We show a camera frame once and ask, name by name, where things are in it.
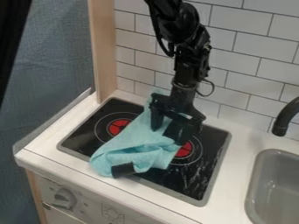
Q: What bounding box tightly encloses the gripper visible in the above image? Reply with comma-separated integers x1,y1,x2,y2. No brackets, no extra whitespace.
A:
148,81,208,146

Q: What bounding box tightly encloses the light blue cloth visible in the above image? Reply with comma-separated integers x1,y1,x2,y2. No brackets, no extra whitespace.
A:
87,88,183,179

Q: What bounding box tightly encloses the toy stove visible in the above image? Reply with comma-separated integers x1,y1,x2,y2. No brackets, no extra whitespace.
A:
56,96,234,208

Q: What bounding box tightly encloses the tap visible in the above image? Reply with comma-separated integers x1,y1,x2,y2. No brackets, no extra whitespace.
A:
270,95,299,137

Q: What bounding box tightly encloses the toy sink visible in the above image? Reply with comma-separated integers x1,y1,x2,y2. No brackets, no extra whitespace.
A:
244,148,299,224

